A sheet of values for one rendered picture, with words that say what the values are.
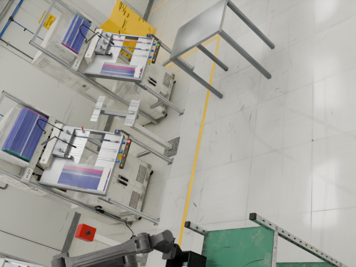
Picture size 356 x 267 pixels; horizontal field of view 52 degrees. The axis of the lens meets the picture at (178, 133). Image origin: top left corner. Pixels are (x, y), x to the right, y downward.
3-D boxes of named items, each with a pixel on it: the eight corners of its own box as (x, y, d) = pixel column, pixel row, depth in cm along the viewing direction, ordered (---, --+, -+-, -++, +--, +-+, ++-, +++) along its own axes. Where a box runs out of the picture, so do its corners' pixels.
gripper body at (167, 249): (177, 238, 177) (165, 233, 173) (172, 259, 171) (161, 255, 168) (168, 239, 181) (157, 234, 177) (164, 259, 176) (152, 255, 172)
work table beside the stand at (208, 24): (271, 78, 369) (219, 29, 328) (220, 98, 419) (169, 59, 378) (275, 45, 391) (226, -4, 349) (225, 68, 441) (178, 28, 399)
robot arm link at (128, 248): (54, 257, 166) (58, 282, 161) (51, 255, 161) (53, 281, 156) (147, 232, 172) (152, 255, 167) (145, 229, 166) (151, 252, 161)
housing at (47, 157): (67, 130, 407) (62, 123, 395) (51, 169, 383) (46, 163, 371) (60, 129, 409) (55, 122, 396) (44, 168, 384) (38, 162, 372)
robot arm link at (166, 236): (135, 235, 168) (139, 254, 164) (151, 225, 162) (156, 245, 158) (154, 234, 176) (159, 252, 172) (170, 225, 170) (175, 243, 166)
